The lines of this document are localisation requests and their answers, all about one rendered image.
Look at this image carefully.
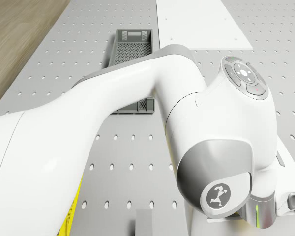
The white board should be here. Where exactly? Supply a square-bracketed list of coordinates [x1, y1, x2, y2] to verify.
[155, 0, 254, 50]

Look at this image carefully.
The yellow basket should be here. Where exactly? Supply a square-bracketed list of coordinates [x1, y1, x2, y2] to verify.
[54, 176, 84, 236]

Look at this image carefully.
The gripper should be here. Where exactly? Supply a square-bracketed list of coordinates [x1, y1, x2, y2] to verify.
[275, 190, 295, 218]

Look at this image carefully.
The grey cube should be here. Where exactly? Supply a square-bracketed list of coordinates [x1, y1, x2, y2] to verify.
[135, 208, 155, 236]

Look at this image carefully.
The dark grey basket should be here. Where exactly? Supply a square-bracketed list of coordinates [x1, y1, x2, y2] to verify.
[107, 29, 156, 115]

